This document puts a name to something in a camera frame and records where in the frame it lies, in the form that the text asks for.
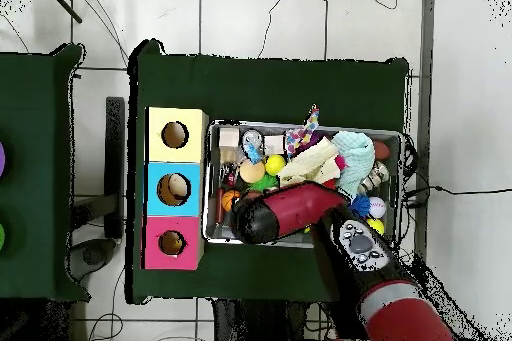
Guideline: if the black upright panel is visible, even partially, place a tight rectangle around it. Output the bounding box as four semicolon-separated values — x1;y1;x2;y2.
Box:
104;96;126;238

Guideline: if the colourful crumpled paper wrapper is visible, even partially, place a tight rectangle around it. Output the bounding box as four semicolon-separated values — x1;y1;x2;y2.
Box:
284;104;320;158

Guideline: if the black floor power cable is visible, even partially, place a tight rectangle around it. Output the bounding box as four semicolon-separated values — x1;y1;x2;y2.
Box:
403;184;512;198

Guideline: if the blue puffer ball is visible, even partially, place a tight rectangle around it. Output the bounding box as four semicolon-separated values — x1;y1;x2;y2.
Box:
349;194;371;218

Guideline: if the green cloth side table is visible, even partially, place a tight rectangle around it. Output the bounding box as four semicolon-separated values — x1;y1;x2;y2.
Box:
0;43;91;302

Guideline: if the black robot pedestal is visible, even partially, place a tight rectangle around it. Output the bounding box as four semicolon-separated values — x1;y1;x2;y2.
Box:
211;298;333;341

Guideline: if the mint green cloth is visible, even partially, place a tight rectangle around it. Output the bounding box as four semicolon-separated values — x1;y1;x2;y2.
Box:
331;130;376;198

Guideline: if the grey floor stand base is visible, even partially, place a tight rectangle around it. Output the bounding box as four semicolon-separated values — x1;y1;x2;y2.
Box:
65;237;118;283

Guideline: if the dark slanted rod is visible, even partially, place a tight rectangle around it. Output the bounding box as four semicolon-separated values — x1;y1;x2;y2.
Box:
40;0;84;26

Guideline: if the yellow smiley ball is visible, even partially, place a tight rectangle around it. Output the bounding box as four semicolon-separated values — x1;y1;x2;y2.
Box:
264;154;287;177

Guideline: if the dark green table cloth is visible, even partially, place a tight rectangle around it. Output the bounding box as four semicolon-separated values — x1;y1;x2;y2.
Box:
125;39;411;305

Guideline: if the small orange basketball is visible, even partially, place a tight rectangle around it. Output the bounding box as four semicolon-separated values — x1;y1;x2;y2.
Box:
220;189;241;213

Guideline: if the plain wooden cube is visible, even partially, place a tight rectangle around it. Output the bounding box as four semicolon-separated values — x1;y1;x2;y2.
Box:
264;135;286;155
218;127;240;148

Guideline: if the metal mesh bin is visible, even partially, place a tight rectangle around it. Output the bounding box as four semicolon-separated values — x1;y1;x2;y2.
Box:
201;118;403;248

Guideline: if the thin black floor cable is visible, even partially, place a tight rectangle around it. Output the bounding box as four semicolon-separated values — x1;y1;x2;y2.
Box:
257;0;292;59

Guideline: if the white baseball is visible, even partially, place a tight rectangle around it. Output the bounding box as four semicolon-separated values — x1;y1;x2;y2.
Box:
367;196;388;219

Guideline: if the green spiky ball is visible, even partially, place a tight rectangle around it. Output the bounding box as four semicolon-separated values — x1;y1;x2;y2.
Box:
247;174;279;192

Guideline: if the cream yellow cloth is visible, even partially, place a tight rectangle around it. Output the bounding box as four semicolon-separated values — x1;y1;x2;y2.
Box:
278;136;342;188

